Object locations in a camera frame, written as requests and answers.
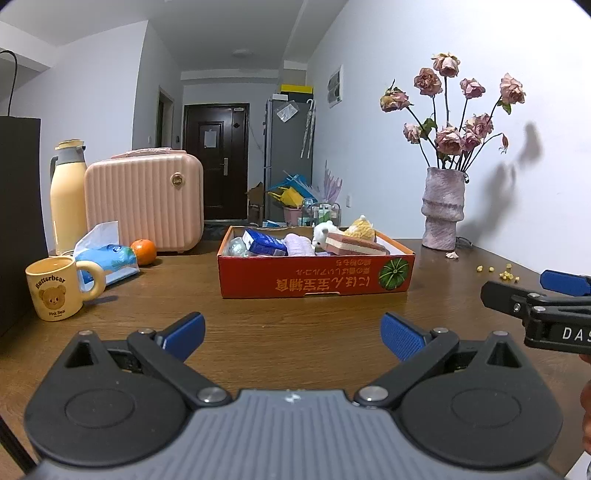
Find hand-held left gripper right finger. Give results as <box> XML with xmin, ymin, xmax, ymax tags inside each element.
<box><xmin>353</xmin><ymin>312</ymin><xmax>539</xmax><ymax>409</ymax></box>

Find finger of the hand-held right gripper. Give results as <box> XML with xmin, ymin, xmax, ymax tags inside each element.
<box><xmin>480</xmin><ymin>280</ymin><xmax>533</xmax><ymax>320</ymax></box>
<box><xmin>540</xmin><ymin>270</ymin><xmax>591</xmax><ymax>297</ymax></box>

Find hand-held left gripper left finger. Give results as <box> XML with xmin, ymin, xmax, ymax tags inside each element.
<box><xmin>51</xmin><ymin>312</ymin><xmax>234</xmax><ymax>409</ymax></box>

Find yellow plush toy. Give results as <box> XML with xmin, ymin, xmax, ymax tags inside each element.
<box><xmin>344</xmin><ymin>215</ymin><xmax>377</xmax><ymax>243</ymax></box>

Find red printed cardboard box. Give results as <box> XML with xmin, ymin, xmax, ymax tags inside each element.
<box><xmin>217</xmin><ymin>225</ymin><xmax>415</xmax><ymax>299</ymax></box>

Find blue white carton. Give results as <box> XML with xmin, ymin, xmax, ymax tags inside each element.
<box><xmin>241</xmin><ymin>228</ymin><xmax>289</xmax><ymax>257</ymax></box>

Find white plush bear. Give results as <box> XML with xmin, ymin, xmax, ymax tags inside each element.
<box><xmin>312</xmin><ymin>220</ymin><xmax>341</xmax><ymax>253</ymax></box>

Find lilac towel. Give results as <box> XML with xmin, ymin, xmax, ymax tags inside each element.
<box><xmin>283</xmin><ymin>233</ymin><xmax>317</xmax><ymax>257</ymax></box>

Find person's right hand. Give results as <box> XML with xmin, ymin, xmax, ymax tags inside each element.
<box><xmin>579</xmin><ymin>353</ymin><xmax>591</xmax><ymax>450</ymax></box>

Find scattered yellow crumbs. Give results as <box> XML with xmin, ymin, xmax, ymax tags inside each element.
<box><xmin>475</xmin><ymin>263</ymin><xmax>521</xmax><ymax>281</ymax></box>

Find orange tangerine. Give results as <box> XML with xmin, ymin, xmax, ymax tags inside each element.
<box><xmin>130</xmin><ymin>239</ymin><xmax>157</xmax><ymax>267</ymax></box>

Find blue tissue pack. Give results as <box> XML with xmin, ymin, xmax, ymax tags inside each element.
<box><xmin>73</xmin><ymin>220</ymin><xmax>140</xmax><ymax>288</ymax></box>

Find pink textured vase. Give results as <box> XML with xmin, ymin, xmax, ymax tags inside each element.
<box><xmin>421</xmin><ymin>167</ymin><xmax>466</xmax><ymax>251</ymax></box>

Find pink ribbed suitcase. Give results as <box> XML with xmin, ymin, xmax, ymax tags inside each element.
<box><xmin>84</xmin><ymin>147</ymin><xmax>205</xmax><ymax>254</ymax></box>

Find yellow bear mug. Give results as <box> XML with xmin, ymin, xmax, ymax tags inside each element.
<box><xmin>25</xmin><ymin>256</ymin><xmax>106</xmax><ymax>322</ymax></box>

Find metal rolling cart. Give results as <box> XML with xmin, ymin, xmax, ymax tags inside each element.
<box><xmin>300</xmin><ymin>200</ymin><xmax>341</xmax><ymax>227</ymax></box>

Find dark brown entrance door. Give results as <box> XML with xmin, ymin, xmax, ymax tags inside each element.
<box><xmin>183</xmin><ymin>104</ymin><xmax>250</xmax><ymax>221</ymax></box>

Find brown open carton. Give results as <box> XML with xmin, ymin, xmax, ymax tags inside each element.
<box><xmin>247</xmin><ymin>182</ymin><xmax>265</xmax><ymax>224</ymax></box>

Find bunch of dried pink roses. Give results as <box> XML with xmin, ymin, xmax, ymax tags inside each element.
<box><xmin>380</xmin><ymin>52</ymin><xmax>527</xmax><ymax>172</ymax></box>

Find lilac umbrella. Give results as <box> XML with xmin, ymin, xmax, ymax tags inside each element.
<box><xmin>323</xmin><ymin>160</ymin><xmax>343</xmax><ymax>204</ymax></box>

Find yellow bag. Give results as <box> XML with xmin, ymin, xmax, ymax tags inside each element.
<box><xmin>269</xmin><ymin>187</ymin><xmax>303</xmax><ymax>207</ymax></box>

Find yellow thermos jug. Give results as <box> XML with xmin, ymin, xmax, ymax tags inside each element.
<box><xmin>49</xmin><ymin>139</ymin><xmax>88</xmax><ymax>256</ymax></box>

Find blue folded rack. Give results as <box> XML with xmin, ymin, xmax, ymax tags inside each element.
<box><xmin>270</xmin><ymin>172</ymin><xmax>319</xmax><ymax>197</ymax></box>

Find grey refrigerator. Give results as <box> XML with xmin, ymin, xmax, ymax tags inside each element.
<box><xmin>264</xmin><ymin>97</ymin><xmax>315</xmax><ymax>208</ymax></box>

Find black paper bag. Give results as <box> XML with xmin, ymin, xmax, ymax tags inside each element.
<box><xmin>0</xmin><ymin>50</ymin><xmax>50</xmax><ymax>337</ymax></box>

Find white hanging umbrella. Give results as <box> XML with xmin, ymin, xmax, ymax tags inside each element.
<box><xmin>301</xmin><ymin>98</ymin><xmax>317</xmax><ymax>159</ymax></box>

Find grey side door frame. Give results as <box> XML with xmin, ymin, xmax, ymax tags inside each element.
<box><xmin>156</xmin><ymin>85</ymin><xmax>176</xmax><ymax>151</ymax></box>

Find white wall panel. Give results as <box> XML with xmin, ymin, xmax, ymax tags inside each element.
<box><xmin>327</xmin><ymin>65</ymin><xmax>345</xmax><ymax>109</ymax></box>

